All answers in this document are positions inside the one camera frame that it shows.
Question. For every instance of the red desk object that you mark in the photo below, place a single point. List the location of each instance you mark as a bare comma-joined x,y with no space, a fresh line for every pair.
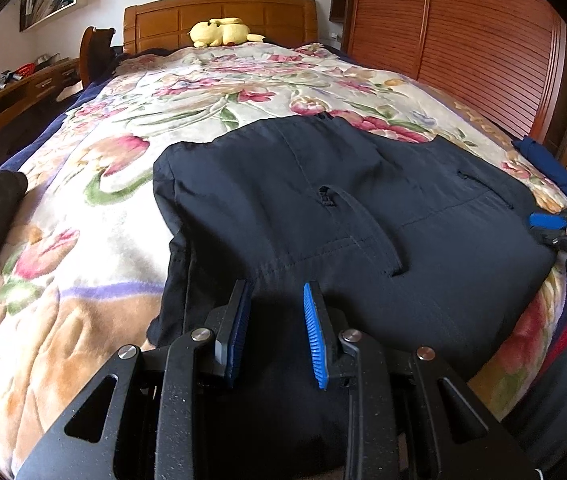
24,68

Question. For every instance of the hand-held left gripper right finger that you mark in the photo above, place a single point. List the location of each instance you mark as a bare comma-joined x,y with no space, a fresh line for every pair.
316,340

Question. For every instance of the yellow plush toy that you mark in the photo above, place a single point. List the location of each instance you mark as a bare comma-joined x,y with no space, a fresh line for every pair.
223,34

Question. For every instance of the wooden desk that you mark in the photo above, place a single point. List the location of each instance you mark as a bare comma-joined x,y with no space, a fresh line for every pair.
8,105

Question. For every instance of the person's grey clothing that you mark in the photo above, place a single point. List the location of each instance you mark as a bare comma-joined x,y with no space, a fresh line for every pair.
553,400

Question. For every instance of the wooden headboard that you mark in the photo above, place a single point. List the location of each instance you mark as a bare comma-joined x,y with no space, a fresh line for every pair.
163,20

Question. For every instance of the wooden chair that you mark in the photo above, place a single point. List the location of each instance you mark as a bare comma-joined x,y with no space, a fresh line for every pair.
91,55

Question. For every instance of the floral blanket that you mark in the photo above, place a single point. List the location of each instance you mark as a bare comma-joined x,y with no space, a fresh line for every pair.
88,220

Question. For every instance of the wooden louvered wardrobe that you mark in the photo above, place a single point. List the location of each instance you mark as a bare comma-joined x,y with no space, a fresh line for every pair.
463,25

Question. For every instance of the navy bed sheet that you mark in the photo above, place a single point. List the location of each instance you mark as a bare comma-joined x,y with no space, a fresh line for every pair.
548,170

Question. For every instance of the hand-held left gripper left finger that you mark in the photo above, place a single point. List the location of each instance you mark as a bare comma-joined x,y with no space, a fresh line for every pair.
237,340

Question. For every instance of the black coat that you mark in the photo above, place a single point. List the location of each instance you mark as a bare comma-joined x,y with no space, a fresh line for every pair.
288,200

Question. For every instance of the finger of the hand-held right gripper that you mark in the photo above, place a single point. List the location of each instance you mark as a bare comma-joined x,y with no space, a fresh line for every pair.
546,221
548,239

